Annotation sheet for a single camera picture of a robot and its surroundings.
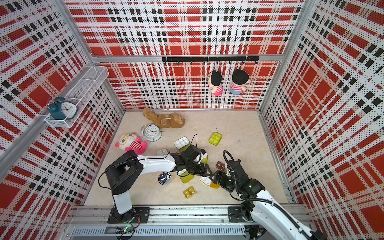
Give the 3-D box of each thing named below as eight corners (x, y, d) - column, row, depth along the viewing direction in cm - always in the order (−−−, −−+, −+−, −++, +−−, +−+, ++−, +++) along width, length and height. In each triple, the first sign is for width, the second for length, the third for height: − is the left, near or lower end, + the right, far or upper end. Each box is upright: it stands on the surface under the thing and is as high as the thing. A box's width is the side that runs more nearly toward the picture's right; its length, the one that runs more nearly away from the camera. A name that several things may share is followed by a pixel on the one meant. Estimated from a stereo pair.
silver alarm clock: (141, 141, 104) (138, 137, 100) (145, 127, 112) (143, 123, 108) (160, 141, 104) (159, 137, 100) (163, 127, 112) (162, 123, 108)
